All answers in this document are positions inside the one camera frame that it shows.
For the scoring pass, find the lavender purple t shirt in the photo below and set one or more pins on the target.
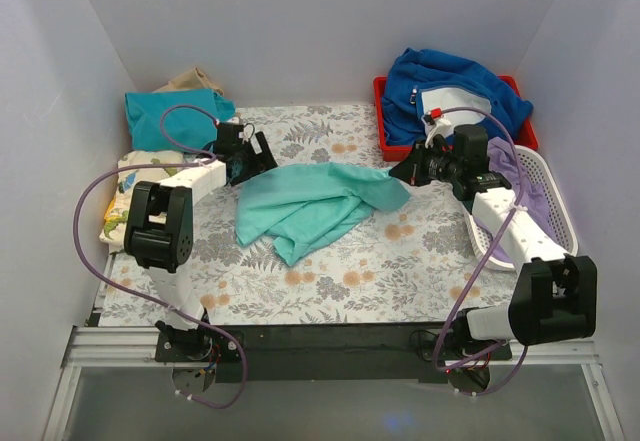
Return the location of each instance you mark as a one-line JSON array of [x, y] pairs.
[[520, 181]]

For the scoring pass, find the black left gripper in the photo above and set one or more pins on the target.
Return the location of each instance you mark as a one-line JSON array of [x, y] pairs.
[[248, 162]]

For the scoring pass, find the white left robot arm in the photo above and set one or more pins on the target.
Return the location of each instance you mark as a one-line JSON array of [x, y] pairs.
[[160, 227]]

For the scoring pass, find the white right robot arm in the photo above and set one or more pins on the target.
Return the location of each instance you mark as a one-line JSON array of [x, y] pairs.
[[555, 294]]

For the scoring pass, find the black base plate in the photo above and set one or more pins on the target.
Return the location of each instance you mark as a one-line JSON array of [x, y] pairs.
[[307, 352]]

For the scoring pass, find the beige folded garment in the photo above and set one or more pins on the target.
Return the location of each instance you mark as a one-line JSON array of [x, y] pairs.
[[193, 79]]

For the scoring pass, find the blue fleece jacket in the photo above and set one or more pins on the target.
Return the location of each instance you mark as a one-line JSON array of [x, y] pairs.
[[421, 80]]

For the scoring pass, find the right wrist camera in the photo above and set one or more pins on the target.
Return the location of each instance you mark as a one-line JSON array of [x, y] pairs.
[[435, 123]]

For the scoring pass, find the mint green t shirt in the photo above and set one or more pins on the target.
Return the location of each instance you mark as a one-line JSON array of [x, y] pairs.
[[305, 207]]

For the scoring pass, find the teal folded t shirt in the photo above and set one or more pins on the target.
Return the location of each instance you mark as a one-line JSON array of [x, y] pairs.
[[188, 127]]

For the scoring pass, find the white perforated basket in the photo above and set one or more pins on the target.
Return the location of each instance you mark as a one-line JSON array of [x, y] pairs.
[[499, 261]]

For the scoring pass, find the aluminium frame rail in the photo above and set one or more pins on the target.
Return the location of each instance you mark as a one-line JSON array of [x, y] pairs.
[[122, 347]]

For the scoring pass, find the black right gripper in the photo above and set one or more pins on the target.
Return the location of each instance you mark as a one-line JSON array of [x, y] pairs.
[[416, 165]]

